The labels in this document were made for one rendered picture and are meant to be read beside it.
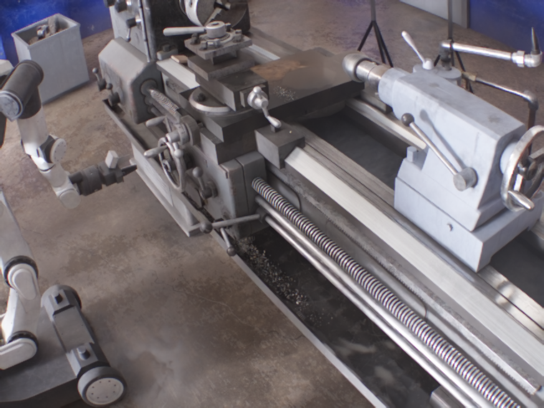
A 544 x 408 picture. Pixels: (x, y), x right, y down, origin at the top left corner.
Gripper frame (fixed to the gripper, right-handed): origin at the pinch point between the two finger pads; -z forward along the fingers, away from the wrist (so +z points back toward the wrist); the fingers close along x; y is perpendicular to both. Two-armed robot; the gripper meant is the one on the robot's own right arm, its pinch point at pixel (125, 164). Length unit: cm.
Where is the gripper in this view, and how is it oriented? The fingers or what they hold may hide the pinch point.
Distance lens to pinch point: 202.2
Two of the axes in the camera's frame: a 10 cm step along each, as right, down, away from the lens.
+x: -5.3, -5.7, 6.3
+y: 0.3, 7.3, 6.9
